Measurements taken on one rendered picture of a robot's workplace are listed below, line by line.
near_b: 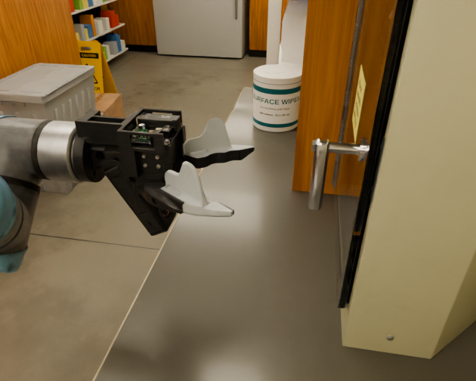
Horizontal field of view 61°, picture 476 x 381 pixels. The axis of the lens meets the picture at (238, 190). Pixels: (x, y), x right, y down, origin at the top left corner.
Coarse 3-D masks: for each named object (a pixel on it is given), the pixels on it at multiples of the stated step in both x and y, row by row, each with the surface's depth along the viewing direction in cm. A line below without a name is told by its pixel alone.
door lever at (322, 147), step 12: (312, 144) 44; (324, 144) 43; (336, 144) 43; (348, 144) 43; (360, 144) 42; (324, 156) 44; (360, 156) 43; (312, 168) 45; (324, 168) 45; (312, 180) 46; (324, 180) 46; (312, 192) 47; (312, 204) 48
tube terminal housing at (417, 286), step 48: (432, 0) 31; (432, 48) 32; (432, 96) 34; (432, 144) 37; (384, 192) 40; (432, 192) 39; (384, 240) 43; (432, 240) 42; (384, 288) 46; (432, 288) 45; (384, 336) 51; (432, 336) 49
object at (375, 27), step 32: (384, 0) 38; (384, 32) 37; (384, 64) 35; (352, 96) 59; (384, 96) 36; (352, 128) 55; (352, 160) 51; (352, 192) 48; (352, 224) 45; (352, 256) 46
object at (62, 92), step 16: (48, 64) 268; (64, 64) 268; (0, 80) 239; (16, 80) 240; (32, 80) 240; (48, 80) 240; (64, 80) 240; (80, 80) 251; (0, 96) 221; (16, 96) 219; (32, 96) 217; (48, 96) 221; (64, 96) 239; (80, 96) 256; (0, 112) 228; (16, 112) 227; (32, 112) 225; (48, 112) 226; (64, 112) 241; (80, 112) 260
